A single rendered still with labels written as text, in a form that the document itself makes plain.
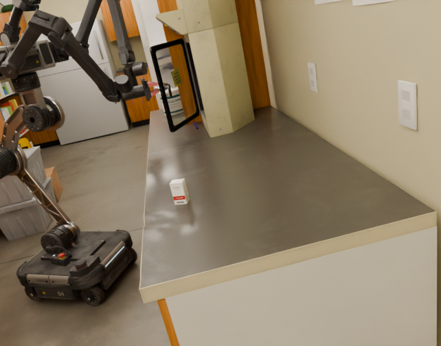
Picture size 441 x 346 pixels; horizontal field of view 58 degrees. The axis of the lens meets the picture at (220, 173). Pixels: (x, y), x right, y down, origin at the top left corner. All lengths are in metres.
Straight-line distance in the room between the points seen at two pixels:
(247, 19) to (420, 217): 1.49
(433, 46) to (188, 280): 0.73
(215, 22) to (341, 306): 1.26
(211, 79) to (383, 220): 1.07
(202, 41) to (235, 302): 1.18
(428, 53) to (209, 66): 1.04
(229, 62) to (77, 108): 5.21
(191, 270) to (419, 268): 0.55
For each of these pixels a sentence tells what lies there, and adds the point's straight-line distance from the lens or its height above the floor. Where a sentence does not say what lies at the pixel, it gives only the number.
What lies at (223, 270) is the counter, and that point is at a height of 0.93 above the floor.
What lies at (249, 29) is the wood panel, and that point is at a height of 1.36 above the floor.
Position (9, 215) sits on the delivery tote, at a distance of 3.87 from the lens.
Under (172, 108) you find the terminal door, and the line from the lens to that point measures 1.91.
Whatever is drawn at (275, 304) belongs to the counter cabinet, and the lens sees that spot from 0.99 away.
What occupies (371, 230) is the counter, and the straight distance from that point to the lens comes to 0.98.
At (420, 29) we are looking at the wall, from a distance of 1.02.
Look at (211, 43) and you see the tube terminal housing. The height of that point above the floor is 1.35.
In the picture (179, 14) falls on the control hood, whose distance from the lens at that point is 1.79.
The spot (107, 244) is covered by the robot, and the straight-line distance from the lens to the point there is 2.72.
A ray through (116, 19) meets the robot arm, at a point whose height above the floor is 1.54.
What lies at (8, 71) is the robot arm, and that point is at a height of 1.41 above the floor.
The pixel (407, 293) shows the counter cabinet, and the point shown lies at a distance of 1.13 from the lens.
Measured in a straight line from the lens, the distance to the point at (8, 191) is 3.79.
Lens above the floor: 1.45
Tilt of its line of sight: 21 degrees down
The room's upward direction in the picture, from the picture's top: 12 degrees counter-clockwise
